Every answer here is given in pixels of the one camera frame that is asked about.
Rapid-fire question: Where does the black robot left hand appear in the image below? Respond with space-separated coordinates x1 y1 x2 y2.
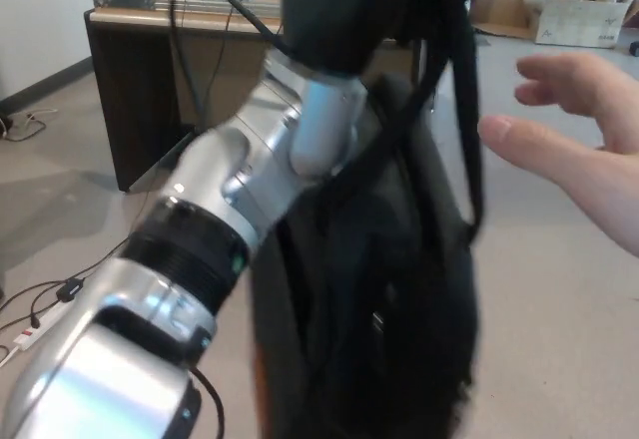
279 0 510 76

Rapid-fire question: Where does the person's bare hand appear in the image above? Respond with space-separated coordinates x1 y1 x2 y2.
477 51 639 255

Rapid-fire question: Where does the black lunchbag with straps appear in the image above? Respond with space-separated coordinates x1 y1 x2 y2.
247 0 488 439

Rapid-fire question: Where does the open white cardboard box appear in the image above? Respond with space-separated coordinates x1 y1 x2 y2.
518 0 635 50

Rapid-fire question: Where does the flat brown cardboard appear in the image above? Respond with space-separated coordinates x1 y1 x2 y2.
471 0 533 39

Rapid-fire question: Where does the dark wooden desk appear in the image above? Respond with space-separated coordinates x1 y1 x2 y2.
83 4 435 194

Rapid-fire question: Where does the black power adapter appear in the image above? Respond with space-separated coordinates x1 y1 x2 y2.
55 278 86 303

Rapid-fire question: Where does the white power strip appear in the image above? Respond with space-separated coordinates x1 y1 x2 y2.
12 303 71 355

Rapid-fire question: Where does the long black power cable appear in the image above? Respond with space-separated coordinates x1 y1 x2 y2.
74 9 236 288

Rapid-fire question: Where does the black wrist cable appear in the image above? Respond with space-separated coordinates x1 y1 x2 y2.
167 0 301 131

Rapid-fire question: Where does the beige floor cable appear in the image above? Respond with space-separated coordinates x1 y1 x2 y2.
0 108 57 142

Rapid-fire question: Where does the black plug with cable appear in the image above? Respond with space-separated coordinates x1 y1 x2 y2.
0 281 61 330

